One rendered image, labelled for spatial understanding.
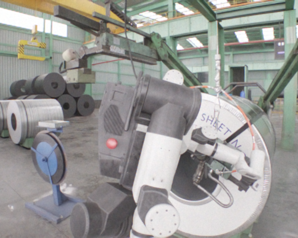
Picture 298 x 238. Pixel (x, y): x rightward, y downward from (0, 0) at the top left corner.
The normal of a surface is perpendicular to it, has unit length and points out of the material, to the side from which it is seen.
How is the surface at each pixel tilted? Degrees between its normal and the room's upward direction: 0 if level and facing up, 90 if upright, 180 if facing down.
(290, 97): 90
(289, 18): 90
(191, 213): 90
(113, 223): 90
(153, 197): 79
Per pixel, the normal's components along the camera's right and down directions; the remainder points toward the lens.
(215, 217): -0.58, 0.08
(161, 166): 0.13, -0.10
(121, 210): 0.68, 0.07
